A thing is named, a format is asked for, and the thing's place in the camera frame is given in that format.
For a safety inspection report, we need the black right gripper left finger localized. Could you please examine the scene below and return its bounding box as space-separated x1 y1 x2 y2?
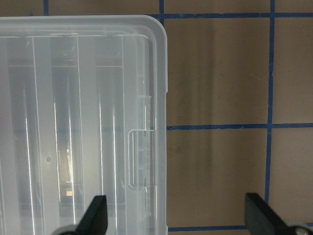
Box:
74 195 108 235

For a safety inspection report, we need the clear plastic box lid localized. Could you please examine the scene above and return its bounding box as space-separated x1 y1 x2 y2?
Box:
0 15 168 235

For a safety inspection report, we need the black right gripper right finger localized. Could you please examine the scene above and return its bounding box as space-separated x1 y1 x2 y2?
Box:
245 193 288 235

